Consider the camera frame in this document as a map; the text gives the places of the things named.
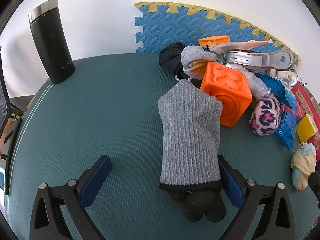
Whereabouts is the large orange embossed toy cube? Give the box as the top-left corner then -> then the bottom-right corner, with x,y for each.
200,62 -> 253,128

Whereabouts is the silver metal clamp tool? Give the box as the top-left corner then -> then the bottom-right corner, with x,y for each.
204,46 -> 299,87

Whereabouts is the white plastic bag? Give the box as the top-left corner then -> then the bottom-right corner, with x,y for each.
225,63 -> 272,101

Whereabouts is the green table cloth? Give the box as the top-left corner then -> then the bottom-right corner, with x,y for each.
4,52 -> 316,240

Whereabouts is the blue snack packet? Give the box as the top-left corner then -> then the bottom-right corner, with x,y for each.
256,74 -> 300,151

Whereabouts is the blue yellow foam puzzle mat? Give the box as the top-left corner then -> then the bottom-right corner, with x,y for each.
134,2 -> 288,53

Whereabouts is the grey rolled sock yellow heel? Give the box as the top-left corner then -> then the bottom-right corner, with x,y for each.
181,46 -> 222,80

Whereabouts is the pink paper sachet packet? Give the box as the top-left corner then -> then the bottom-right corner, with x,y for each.
210,39 -> 273,54

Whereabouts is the pastel yellow blue sock ball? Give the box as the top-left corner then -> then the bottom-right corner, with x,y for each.
290,143 -> 316,191

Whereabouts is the grey knitted sock black toe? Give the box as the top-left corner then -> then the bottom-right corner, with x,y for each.
158,80 -> 226,223

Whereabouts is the red rectangular gift box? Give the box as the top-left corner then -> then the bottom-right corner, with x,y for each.
291,82 -> 319,159

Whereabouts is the small yellow box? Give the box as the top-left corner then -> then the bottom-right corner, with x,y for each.
296,114 -> 318,142

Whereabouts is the black steel travel tumbler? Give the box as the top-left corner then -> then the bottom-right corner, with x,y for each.
28,0 -> 75,84

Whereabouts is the black rolled sock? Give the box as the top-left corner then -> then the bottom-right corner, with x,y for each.
159,42 -> 189,80

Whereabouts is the pink leopard print sock ball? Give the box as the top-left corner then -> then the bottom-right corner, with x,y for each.
249,96 -> 283,136

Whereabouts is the small orange toy cube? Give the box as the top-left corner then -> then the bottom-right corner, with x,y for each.
199,35 -> 230,47

